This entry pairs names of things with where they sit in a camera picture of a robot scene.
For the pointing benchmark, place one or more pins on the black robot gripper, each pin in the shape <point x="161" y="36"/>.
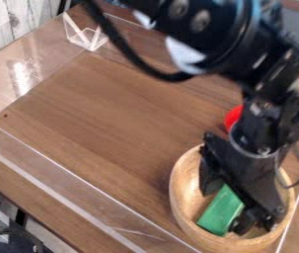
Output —
<point x="243" y="161"/>

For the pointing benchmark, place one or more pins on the green rectangular block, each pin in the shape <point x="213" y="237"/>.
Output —
<point x="222" y="211"/>

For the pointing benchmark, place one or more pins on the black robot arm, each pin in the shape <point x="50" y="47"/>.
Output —
<point x="233" y="37"/>

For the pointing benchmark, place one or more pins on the brown wooden bowl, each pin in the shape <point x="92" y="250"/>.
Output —
<point x="187" y="204"/>

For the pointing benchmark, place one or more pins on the red toy strawberry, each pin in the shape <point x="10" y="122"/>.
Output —
<point x="233" y="116"/>

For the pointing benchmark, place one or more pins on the black equipment lower left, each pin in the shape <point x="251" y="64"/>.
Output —
<point x="16" y="240"/>

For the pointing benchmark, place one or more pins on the clear acrylic corner bracket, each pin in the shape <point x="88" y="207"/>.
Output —
<point x="87" y="38"/>

